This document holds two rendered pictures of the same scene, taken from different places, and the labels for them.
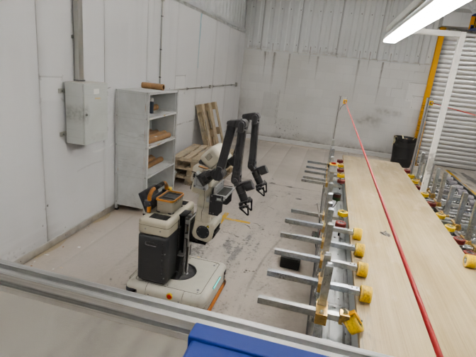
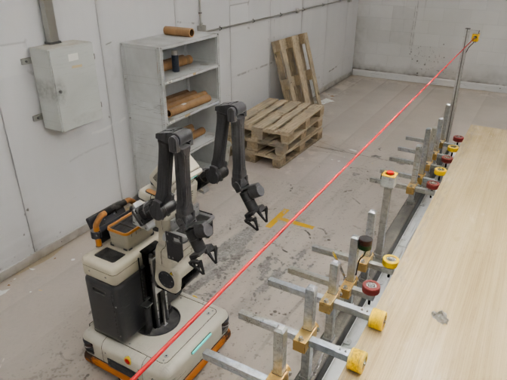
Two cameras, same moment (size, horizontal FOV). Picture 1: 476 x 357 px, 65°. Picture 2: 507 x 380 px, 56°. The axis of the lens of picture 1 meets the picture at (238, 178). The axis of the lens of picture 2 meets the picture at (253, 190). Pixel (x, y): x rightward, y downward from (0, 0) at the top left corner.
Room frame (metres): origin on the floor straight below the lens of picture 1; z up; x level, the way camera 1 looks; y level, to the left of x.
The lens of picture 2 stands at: (0.78, -0.82, 2.27)
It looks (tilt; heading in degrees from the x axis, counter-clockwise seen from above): 26 degrees down; 17
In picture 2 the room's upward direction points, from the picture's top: straight up
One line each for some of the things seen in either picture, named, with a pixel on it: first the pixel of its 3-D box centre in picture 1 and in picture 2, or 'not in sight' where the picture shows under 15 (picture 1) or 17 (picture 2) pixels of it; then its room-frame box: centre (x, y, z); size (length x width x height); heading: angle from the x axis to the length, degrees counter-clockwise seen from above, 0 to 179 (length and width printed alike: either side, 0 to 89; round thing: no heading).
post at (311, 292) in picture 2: (325, 242); (308, 335); (2.20, -0.60, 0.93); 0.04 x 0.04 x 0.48; 77
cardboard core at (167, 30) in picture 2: (152, 86); (178, 31); (5.03, 1.24, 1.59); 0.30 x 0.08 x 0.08; 77
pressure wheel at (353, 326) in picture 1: (353, 323); not in sight; (1.39, -0.57, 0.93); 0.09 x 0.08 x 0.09; 77
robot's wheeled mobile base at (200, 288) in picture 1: (178, 283); (158, 334); (2.75, 0.40, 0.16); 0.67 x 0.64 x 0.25; 77
